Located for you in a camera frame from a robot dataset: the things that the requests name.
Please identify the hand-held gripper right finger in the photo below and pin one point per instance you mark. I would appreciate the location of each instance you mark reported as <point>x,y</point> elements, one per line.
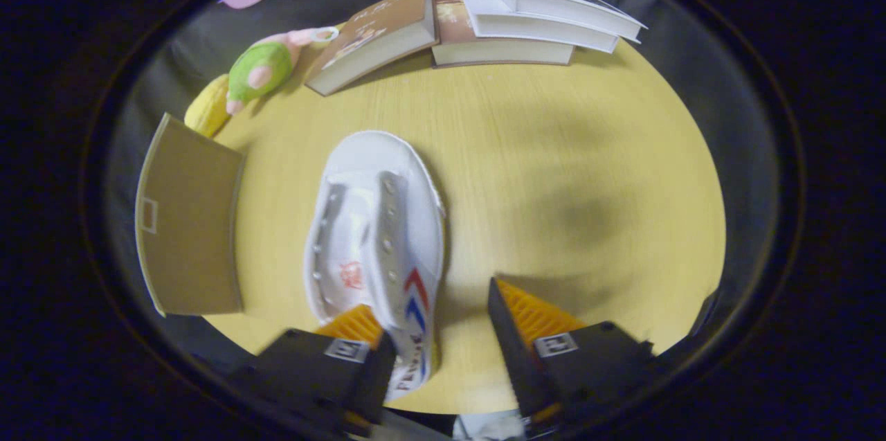
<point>512,351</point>

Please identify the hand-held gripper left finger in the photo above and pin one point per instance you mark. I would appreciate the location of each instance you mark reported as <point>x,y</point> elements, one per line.
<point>374,379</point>

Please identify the white canvas shoe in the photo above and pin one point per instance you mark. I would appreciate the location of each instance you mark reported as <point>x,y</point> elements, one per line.
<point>374,219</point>

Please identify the beige fabric storage box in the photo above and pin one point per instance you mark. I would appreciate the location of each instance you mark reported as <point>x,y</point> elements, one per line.
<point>187,233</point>

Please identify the thick brown book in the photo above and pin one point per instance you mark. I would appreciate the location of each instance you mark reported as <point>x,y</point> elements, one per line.
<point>498,52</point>

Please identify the yellow plush toy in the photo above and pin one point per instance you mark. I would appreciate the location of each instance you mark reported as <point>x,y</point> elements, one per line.
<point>209,109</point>

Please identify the green and pink plush toy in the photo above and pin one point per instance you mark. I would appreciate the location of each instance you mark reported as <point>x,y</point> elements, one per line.
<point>259,70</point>

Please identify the brown cover book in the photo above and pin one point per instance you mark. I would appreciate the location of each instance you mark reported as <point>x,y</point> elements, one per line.
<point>374,32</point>

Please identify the white book dark cover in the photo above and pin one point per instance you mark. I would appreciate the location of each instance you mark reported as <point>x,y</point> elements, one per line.
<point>567,8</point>

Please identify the black backdrop cloth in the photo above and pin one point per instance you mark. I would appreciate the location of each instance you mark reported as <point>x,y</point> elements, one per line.
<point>692,46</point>

